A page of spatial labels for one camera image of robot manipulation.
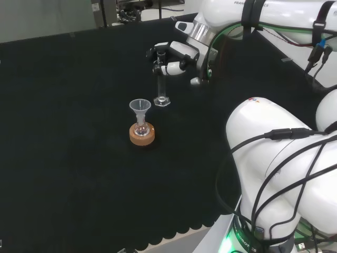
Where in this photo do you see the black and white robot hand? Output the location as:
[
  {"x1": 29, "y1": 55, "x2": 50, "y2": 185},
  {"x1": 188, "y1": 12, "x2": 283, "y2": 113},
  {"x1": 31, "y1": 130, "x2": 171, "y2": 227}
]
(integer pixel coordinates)
[{"x1": 146, "y1": 41, "x2": 201, "y2": 77}]

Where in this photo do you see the clear glass graduated cylinder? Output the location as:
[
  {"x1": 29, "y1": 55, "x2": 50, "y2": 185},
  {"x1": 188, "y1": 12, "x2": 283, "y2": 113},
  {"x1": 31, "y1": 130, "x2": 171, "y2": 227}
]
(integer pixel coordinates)
[{"x1": 153, "y1": 50, "x2": 171, "y2": 108}]

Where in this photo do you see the clear plastic funnel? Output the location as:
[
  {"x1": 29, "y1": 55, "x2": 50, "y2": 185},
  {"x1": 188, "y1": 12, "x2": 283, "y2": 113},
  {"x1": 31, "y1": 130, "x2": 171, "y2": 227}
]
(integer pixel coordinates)
[{"x1": 128, "y1": 99, "x2": 152, "y2": 124}]

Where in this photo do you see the grey cabinet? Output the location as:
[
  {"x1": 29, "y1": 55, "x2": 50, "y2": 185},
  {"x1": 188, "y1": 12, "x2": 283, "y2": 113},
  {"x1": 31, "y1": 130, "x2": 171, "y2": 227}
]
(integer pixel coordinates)
[{"x1": 91, "y1": 0, "x2": 118, "y2": 28}]

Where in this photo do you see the small round-bottom glass flask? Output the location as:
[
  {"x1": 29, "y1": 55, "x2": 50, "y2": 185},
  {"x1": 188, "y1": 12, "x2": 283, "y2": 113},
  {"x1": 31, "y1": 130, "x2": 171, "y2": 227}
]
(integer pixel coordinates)
[{"x1": 133, "y1": 120, "x2": 150, "y2": 138}]

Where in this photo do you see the black cloth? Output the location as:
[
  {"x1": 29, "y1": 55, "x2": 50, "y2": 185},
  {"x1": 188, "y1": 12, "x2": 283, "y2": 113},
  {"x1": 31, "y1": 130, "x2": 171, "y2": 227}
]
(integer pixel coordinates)
[{"x1": 0, "y1": 17, "x2": 337, "y2": 252}]

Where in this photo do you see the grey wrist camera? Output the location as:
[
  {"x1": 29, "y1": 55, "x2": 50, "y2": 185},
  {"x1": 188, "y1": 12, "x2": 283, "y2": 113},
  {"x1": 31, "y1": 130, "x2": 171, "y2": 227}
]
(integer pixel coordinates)
[{"x1": 190, "y1": 75, "x2": 211, "y2": 86}]

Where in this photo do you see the cork ring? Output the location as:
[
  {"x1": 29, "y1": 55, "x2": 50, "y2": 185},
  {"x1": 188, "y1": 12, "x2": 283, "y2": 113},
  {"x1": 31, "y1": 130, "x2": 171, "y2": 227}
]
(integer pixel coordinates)
[{"x1": 129, "y1": 123, "x2": 156, "y2": 147}]

